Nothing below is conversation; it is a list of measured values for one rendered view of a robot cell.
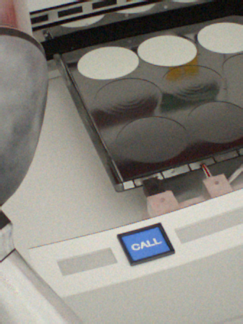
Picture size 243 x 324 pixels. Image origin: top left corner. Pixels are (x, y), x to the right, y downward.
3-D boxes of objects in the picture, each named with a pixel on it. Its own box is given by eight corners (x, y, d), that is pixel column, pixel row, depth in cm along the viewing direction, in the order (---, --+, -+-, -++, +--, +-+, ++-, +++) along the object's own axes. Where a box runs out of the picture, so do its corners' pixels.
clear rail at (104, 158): (52, 58, 154) (51, 51, 153) (59, 56, 154) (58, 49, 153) (116, 196, 127) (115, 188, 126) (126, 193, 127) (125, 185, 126)
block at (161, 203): (147, 212, 125) (146, 195, 123) (171, 205, 126) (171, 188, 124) (166, 249, 119) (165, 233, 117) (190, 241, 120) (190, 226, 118)
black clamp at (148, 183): (142, 192, 128) (142, 177, 126) (158, 187, 128) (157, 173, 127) (151, 208, 125) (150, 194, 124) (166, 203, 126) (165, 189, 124)
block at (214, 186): (202, 194, 127) (202, 178, 125) (223, 187, 127) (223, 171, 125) (221, 231, 121) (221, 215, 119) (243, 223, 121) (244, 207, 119)
